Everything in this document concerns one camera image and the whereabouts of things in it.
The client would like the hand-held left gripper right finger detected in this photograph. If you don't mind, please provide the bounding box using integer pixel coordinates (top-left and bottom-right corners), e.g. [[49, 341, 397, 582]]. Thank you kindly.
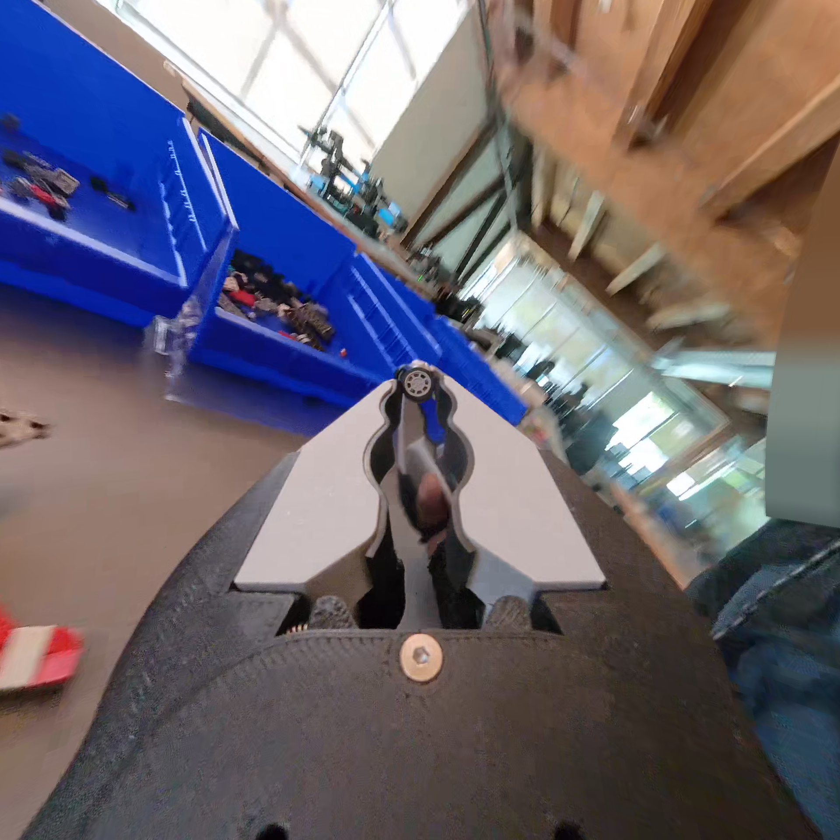
[[438, 384, 606, 605]]

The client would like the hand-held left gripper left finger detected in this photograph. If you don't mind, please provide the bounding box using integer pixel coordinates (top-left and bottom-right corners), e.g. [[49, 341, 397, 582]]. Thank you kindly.
[[235, 382, 400, 601]]

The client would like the grey toy brick wheel assembly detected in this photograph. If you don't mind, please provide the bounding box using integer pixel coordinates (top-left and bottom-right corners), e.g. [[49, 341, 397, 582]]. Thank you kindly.
[[394, 363, 454, 460]]

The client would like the grey desk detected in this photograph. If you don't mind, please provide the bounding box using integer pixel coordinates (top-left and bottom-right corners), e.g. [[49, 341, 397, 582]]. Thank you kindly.
[[0, 282, 368, 840]]

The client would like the person's right hand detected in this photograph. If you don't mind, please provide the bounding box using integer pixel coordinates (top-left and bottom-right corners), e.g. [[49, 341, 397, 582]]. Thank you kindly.
[[413, 472, 454, 536]]

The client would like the blue plastic storage bin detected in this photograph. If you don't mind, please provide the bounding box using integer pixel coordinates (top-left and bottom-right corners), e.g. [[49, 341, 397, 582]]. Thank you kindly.
[[189, 130, 442, 409], [0, 0, 240, 329], [430, 315, 529, 427]]

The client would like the dense pile of toy bricks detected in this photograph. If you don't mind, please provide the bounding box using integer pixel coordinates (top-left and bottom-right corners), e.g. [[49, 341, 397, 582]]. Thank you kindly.
[[217, 249, 339, 352]]

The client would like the clear plastic bag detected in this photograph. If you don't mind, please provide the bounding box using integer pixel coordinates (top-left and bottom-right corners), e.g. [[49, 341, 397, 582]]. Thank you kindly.
[[146, 246, 227, 398]]

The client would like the person's blue jacket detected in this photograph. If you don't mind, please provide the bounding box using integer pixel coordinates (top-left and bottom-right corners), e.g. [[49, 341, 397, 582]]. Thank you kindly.
[[682, 518, 840, 840]]

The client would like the red and white toy brick piece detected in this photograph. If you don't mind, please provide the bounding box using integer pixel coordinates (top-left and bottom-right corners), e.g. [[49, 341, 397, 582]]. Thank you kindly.
[[0, 607, 85, 691]]

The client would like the grey truss toy brick piece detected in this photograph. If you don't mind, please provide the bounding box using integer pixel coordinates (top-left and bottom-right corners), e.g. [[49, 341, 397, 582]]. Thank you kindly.
[[0, 408, 52, 448]]

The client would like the sparse pile of toy bricks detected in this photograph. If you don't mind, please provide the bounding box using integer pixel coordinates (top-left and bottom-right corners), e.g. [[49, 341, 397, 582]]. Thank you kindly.
[[0, 112, 139, 221]]

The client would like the black metal frame rig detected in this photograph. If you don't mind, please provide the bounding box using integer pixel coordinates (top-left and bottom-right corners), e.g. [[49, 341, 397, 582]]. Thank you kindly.
[[298, 125, 404, 240]]

